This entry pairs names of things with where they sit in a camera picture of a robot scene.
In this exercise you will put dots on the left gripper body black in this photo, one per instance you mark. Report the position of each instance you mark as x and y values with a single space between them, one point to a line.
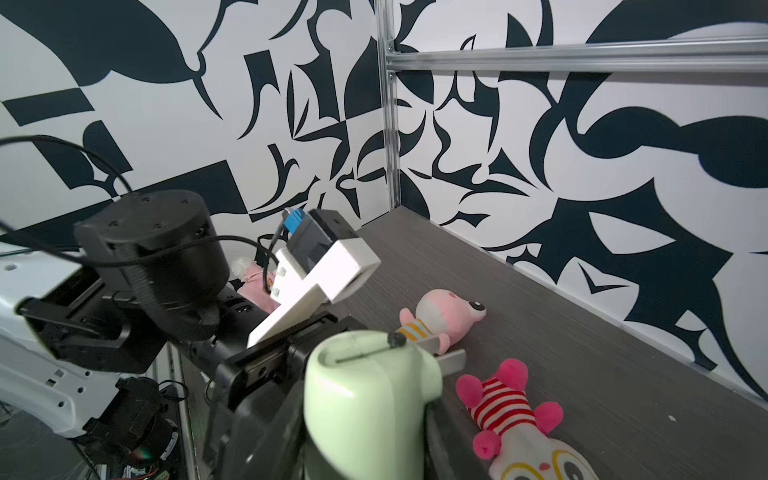
256 428

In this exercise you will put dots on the pink plush striped shirt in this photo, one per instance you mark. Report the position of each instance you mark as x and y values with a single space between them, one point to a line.
441 314

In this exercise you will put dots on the white teddy bear pink shirt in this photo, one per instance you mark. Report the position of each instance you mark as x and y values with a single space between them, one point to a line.
255 283

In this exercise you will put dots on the light green flashlight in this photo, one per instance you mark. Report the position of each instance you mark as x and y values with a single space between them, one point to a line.
365 398

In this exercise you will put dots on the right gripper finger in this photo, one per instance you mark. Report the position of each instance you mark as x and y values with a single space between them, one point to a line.
446 457

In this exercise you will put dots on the white plush yellow glasses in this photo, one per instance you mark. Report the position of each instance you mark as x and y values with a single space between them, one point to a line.
513 435

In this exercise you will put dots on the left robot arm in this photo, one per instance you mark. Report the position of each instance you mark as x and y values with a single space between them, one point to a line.
80 333

